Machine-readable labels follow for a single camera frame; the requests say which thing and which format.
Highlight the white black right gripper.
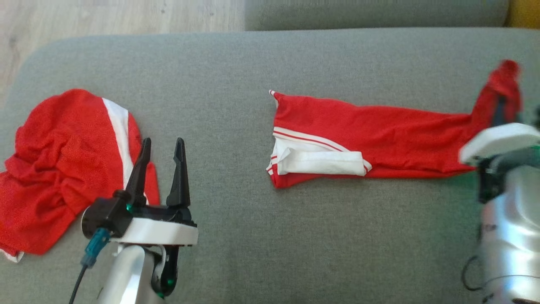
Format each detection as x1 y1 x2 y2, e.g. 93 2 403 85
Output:
459 96 540 202

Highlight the large yellow sofa back cushion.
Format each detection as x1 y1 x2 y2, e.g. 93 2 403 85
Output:
508 0 540 30

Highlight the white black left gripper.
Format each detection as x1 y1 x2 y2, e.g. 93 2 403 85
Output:
112 138 199 247

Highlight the teal-plug right camera cable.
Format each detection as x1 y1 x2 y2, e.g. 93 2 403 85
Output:
462 253 540 293

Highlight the red mesh shorts white stripe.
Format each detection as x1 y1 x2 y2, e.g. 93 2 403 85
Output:
0 88 161 263

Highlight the red jersey shirt with print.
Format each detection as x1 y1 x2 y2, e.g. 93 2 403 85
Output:
266 59 524 190

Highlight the large grey sofa ottoman cushion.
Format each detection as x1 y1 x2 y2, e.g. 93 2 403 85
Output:
0 27 540 304

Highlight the teal-plug camera cable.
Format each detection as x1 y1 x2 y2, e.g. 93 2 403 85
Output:
462 253 540 293
68 228 111 304

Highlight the teal-plug left camera cable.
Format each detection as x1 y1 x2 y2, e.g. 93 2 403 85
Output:
68 228 111 304

